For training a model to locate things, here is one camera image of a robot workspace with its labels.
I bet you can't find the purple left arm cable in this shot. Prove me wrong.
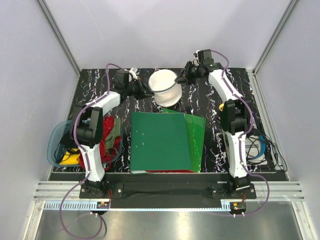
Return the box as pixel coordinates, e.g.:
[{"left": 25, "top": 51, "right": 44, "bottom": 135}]
[{"left": 59, "top": 62, "right": 126, "bottom": 238}]

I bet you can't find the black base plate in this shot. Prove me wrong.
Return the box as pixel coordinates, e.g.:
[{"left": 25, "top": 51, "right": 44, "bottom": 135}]
[{"left": 79, "top": 173, "right": 257, "bottom": 200}]

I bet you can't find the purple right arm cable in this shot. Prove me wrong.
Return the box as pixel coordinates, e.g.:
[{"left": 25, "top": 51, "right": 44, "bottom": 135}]
[{"left": 207, "top": 50, "right": 270, "bottom": 217}]

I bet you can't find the black garment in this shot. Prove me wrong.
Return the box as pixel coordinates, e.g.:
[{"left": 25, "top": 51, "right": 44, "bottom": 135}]
[{"left": 59, "top": 131, "right": 77, "bottom": 154}]

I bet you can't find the yellow tape roll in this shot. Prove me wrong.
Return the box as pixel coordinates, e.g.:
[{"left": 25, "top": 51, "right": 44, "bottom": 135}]
[{"left": 218, "top": 103, "right": 224, "bottom": 112}]

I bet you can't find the blue plastic basket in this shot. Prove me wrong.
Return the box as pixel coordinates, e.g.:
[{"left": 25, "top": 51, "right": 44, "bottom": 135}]
[{"left": 47, "top": 120, "right": 123, "bottom": 170}]

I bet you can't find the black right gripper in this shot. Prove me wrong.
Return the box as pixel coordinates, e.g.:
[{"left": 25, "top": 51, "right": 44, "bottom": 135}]
[{"left": 174, "top": 61, "right": 203, "bottom": 86}]

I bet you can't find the red folder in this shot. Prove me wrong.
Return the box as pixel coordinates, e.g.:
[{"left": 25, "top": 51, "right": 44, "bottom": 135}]
[{"left": 143, "top": 169, "right": 194, "bottom": 174}]

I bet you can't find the olive green garment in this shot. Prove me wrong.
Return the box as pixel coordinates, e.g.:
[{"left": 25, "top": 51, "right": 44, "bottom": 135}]
[{"left": 104, "top": 116, "right": 122, "bottom": 151}]

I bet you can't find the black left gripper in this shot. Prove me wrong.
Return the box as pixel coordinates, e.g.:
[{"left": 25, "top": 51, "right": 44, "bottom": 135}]
[{"left": 125, "top": 77, "right": 155, "bottom": 101}]

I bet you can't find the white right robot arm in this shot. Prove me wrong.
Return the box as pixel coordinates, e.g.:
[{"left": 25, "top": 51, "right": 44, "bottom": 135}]
[{"left": 174, "top": 49, "right": 254, "bottom": 180}]

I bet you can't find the red garment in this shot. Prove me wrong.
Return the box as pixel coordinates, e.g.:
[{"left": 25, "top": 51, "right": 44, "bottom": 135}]
[{"left": 78, "top": 115, "right": 123, "bottom": 171}]

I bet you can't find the light green plastic folder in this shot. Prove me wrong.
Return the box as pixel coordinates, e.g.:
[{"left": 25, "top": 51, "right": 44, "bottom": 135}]
[{"left": 159, "top": 110, "right": 206, "bottom": 173}]

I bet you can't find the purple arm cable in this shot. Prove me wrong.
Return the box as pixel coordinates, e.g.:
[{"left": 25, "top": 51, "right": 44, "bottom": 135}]
[
  {"left": 59, "top": 62, "right": 126, "bottom": 238},
  {"left": 207, "top": 50, "right": 270, "bottom": 217}
]

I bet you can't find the yellow garment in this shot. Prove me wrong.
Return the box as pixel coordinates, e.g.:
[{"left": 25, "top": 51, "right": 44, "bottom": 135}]
[{"left": 59, "top": 148, "right": 81, "bottom": 165}]

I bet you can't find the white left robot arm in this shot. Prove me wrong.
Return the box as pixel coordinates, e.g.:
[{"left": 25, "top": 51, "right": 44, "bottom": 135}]
[{"left": 69, "top": 67, "right": 153, "bottom": 198}]

